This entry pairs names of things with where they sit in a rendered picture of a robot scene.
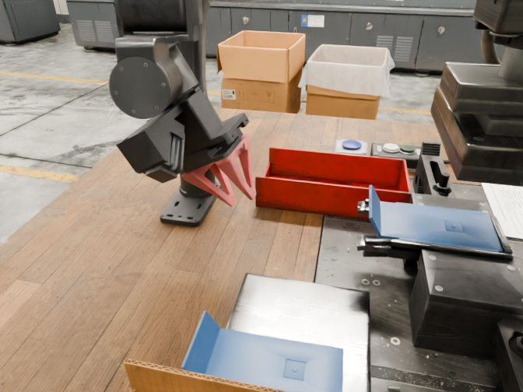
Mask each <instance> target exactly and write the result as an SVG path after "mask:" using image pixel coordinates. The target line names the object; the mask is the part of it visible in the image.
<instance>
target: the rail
mask: <svg viewBox="0 0 523 392"><path fill-rule="evenodd" d="M392 246H395V248H396V247H400V248H403V247H405V248H412V249H418V250H420V251H418V252H419V253H418V252H417V251H416V252H412V251H406V250H399V248H398V249H397V250H396V249H395V248H394V247H392ZM394 249H395V250H394ZM422 249H426V250H437V251H443V252H449V253H456V254H467V255H472V256H479V257H490V258H496V259H502V260H509V261H512V260H513V259H514V256H513V255H512V254H503V253H497V252H491V251H484V250H473V249H467V248H460V247H449V246H443V245H437V244H431V243H419V242H413V241H407V240H396V239H391V252H390V254H389V255H388V257H393V258H399V259H405V260H411V261H418V260H419V256H420V253H421V250H422Z"/></svg>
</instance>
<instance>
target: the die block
mask: <svg viewBox="0 0 523 392"><path fill-rule="evenodd" d="M403 264H404V267H405V268H415V269H419V270H418V272H417V276H416V280H415V283H414V286H413V289H412V294H411V297H410V300H409V315H410V323H411V329H412V342H413V346H414V347H417V348H425V349H429V350H434V351H439V352H446V353H451V354H456V355H464V356H469V357H474V358H478V359H487V360H491V361H495V359H494V357H493V353H492V350H491V347H490V343H489V340H490V338H491V335H492V333H493V331H494V329H495V327H496V325H497V323H498V322H499V321H501V320H503V319H504V318H507V319H512V320H522V321H523V316H522V315H517V314H511V313H501V312H497V311H491V310H481V309H476V308H471V307H466V306H456V305H451V304H446V303H436V302H431V301H428V298H427V294H426V286H425V281H424V277H423V268H422V264H421V259H420V256H419V260H418V261H411V260H405V259H403Z"/></svg>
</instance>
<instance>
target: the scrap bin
mask: <svg viewBox="0 0 523 392"><path fill-rule="evenodd" d="M371 184H372V186H373V188H374V190H375V192H376V194H377V196H378V197H379V199H380V201H384V202H391V203H396V202H401V203H408V204H409V201H410V197H411V193H412V191H411V186H410V182H409V174H408V170H407V165H406V161H405V159H393V158H384V157H376V156H360V155H352V154H343V153H335V152H319V151H311V150H302V149H286V148H277V147H269V163H268V165H267V167H266V169H265V172H264V174H263V176H262V177H261V176H256V177H255V190H256V195H255V206H257V207H263V208H276V209H282V210H289V211H295V212H307V213H314V214H321V215H333V216H339V217H346V218H352V219H364V220H369V216H365V215H358V212H357V203H358V201H365V200H366V199H369V185H371Z"/></svg>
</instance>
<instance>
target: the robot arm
mask: <svg viewBox="0 0 523 392"><path fill-rule="evenodd" d="M210 1H212V0H114V6H115V12H116V17H117V24H118V34H119V38H116V39H115V42H114V46H115V52H116V58H117V64H116V65H115V66H114V68H113V69H112V71H111V74H110V77H109V91H110V95H111V98H112V100H113V101H114V103H115V104H116V106H117V107H118V108H119V109H120V110H121V111H122V112H124V113H125V114H127V115H128V116H130V117H134V118H138V119H149V120H147V121H146V123H145V124H144V125H143V126H141V127H140V128H138V129H137V130H136V131H134V132H133V133H131V134H130V135H129V136H128V137H126V138H125V139H123V140H122V141H121V142H119V143H118V144H116V146H117V147H118V148H119V150H120V151H121V153H122V154H123V156H124V157H125V158H126V159H127V161H128V162H129V164H130V165H131V167H132V168H133V170H134V171H135V172H136V173H138V174H140V173H144V174H145V175H146V176H147V177H150V178H152V179H154V180H157V181H159V182H160V183H162V184H163V183H166V182H167V181H170V180H173V179H175V178H177V175H178V174H180V180H181V182H180V184H179V190H178V191H177V193H176V194H175V195H174V196H173V197H172V199H171V200H170V202H169V203H168V204H167V206H166V207H165V209H164V210H163V211H162V212H161V213H160V221H161V222H162V223H165V224H171V225H177V226H188V227H198V226H200V225H201V224H202V221H203V220H204V218H205V217H206V215H207V213H208V211H209V209H210V208H211V207H212V204H213V202H214V201H215V200H216V198H218V199H220V200H221V201H223V202H225V203H226V204H228V205H229V206H231V207H232V206H233V205H234V204H235V202H236V198H235V195H234V193H233V189H232V187H231V185H230V182H229V180H228V177H229V179H230V180H231V181H232V182H233V183H234V184H235V185H236V186H237V187H238V188H239V189H240V190H241V191H242V192H243V193H244V194H245V195H246V196H247V197H248V198H249V199H250V200H253V199H254V197H255V195H256V190H255V186H254V179H253V175H252V171H251V140H250V137H249V135H248V134H245V135H244V134H243V133H242V131H241V129H240V127H242V128H244V127H246V126H247V124H248V123H249V122H250V121H249V119H248V118H247V115H246V113H245V112H243V113H241V114H238V115H236V116H234V117H231V118H229V119H227V120H225V121H223V122H222V121H221V120H220V118H219V116H218V114H217V112H216V111H215V109H214V107H213V106H212V104H211V103H210V101H209V99H208V94H207V89H206V80H205V29H206V23H207V18H208V14H209V10H210ZM133 32H173V33H133ZM168 44H173V47H171V46H170V45H169V46H168ZM238 156H239V159H240V164H241V166H242V169H243V172H244V176H245V180H246V182H247V183H246V182H245V180H244V178H243V176H242V174H241V172H240V169H239V167H238V165H237V157H238ZM222 188H223V189H224V191H225V193H224V192H223V191H222V190H221V189H222Z"/></svg>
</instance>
